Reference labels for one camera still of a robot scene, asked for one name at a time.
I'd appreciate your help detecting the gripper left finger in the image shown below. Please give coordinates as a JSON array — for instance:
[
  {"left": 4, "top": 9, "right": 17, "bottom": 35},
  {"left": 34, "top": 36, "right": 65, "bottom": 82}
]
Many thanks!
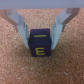
[{"left": 0, "top": 8, "right": 31, "bottom": 47}]

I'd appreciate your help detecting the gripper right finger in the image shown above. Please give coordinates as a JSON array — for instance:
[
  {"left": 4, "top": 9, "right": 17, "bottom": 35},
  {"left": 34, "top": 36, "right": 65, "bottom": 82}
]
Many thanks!
[{"left": 49, "top": 7, "right": 82, "bottom": 48}]

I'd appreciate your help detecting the purple block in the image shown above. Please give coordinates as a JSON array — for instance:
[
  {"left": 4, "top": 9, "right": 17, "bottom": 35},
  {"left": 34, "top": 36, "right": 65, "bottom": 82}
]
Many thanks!
[{"left": 27, "top": 28, "right": 54, "bottom": 58}]

